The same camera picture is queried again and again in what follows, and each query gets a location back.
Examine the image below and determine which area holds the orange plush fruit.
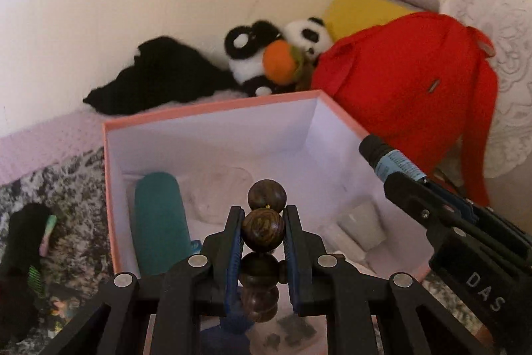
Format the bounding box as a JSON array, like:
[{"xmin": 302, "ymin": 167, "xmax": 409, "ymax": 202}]
[{"xmin": 262, "ymin": 40, "xmax": 302, "ymax": 86}]

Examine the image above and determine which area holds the black pouch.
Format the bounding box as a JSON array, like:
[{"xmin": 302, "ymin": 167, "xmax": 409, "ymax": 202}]
[{"xmin": 0, "ymin": 203, "xmax": 58, "ymax": 341}]

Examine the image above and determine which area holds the yellow pillow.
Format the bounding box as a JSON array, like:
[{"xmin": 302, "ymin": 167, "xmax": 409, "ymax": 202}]
[{"xmin": 322, "ymin": 0, "xmax": 421, "ymax": 42}]

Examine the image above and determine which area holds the pink storage box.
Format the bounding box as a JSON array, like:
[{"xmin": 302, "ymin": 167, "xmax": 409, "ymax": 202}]
[{"xmin": 102, "ymin": 89, "xmax": 431, "ymax": 355}]

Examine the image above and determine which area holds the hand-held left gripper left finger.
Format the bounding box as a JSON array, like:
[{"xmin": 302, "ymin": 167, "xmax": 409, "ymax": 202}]
[{"xmin": 39, "ymin": 206, "xmax": 246, "ymax": 355}]

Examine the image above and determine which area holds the black bottle with blue label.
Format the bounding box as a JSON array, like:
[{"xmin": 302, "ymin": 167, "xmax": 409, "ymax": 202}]
[{"xmin": 358, "ymin": 134, "xmax": 429, "ymax": 183}]

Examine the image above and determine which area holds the blue object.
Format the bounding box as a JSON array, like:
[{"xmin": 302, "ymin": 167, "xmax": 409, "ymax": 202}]
[{"xmin": 201, "ymin": 312, "xmax": 255, "ymax": 355}]

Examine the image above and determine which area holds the small grey block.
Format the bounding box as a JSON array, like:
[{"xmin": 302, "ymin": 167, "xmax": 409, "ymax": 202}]
[{"xmin": 336, "ymin": 201, "xmax": 385, "ymax": 250}]

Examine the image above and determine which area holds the teal case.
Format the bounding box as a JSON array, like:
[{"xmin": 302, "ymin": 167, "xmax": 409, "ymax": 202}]
[{"xmin": 134, "ymin": 171, "xmax": 202, "ymax": 277}]

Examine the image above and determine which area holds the clear plastic bag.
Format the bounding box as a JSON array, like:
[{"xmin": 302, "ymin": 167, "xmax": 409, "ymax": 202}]
[{"xmin": 183, "ymin": 168, "xmax": 259, "ymax": 223}]

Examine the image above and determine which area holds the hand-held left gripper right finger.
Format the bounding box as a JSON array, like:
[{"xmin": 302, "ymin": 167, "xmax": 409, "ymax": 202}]
[{"xmin": 283, "ymin": 205, "xmax": 492, "ymax": 355}]

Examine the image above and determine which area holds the pink knitted blanket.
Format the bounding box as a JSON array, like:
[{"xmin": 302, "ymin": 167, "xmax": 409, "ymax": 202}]
[{"xmin": 0, "ymin": 88, "xmax": 252, "ymax": 186}]

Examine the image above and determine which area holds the speckled desktop cloth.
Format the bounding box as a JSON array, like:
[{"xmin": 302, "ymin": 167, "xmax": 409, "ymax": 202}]
[{"xmin": 0, "ymin": 147, "xmax": 493, "ymax": 355}]

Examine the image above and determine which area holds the black cloth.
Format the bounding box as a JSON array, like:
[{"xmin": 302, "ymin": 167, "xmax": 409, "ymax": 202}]
[{"xmin": 82, "ymin": 36, "xmax": 238, "ymax": 115}]

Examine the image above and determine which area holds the wooden bead bracelet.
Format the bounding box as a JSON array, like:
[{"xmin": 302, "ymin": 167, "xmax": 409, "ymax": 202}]
[{"xmin": 238, "ymin": 179, "xmax": 289, "ymax": 323}]

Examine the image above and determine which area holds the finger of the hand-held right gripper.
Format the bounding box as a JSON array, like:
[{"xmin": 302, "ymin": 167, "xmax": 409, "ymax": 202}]
[
  {"xmin": 384, "ymin": 171, "xmax": 472, "ymax": 241},
  {"xmin": 424, "ymin": 179, "xmax": 532, "ymax": 245}
]

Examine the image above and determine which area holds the panda plush toy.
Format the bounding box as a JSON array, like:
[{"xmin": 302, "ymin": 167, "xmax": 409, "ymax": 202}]
[{"xmin": 224, "ymin": 17, "xmax": 333, "ymax": 97}]

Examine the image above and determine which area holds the red backpack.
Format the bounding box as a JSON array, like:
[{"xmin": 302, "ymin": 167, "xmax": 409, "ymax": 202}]
[{"xmin": 310, "ymin": 11, "xmax": 499, "ymax": 207}]

